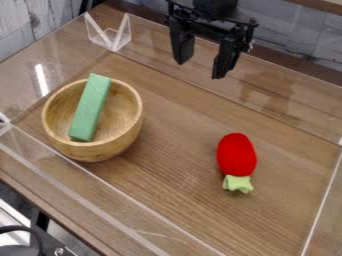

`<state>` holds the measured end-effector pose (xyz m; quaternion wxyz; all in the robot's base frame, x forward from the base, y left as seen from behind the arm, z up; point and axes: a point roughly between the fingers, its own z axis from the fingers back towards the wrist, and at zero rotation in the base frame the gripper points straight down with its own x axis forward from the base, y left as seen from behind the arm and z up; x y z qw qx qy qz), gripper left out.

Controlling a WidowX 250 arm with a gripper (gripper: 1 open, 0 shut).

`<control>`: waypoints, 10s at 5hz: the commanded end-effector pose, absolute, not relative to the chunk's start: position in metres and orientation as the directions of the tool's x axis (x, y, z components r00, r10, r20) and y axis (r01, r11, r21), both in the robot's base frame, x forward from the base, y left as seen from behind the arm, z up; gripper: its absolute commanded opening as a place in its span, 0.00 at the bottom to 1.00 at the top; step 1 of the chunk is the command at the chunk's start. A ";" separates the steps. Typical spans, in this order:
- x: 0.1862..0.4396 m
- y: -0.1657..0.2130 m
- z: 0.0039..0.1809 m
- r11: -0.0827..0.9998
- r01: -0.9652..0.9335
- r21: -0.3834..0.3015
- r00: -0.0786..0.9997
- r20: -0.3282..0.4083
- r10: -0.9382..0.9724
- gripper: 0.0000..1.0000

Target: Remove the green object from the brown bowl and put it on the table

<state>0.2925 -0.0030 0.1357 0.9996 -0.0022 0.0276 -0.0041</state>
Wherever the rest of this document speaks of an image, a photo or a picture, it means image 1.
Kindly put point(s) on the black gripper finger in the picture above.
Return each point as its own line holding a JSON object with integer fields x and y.
{"x": 181, "y": 41}
{"x": 225, "y": 58}

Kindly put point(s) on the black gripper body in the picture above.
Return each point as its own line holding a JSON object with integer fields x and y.
{"x": 209, "y": 18}

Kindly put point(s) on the brown wooden bowl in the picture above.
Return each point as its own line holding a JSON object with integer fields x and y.
{"x": 117, "y": 127}

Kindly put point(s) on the green foam block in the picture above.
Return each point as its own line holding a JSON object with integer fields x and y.
{"x": 84, "y": 121}

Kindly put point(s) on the red plush strawberry toy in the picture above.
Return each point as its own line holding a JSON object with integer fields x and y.
{"x": 236, "y": 162}

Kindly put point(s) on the clear acrylic corner bracket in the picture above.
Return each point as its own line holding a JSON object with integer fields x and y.
{"x": 109, "y": 38}

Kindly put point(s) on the clear acrylic enclosure wall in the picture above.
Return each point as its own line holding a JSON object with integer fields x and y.
{"x": 153, "y": 201}

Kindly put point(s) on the black metal table frame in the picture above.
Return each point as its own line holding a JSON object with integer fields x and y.
{"x": 58, "y": 242}

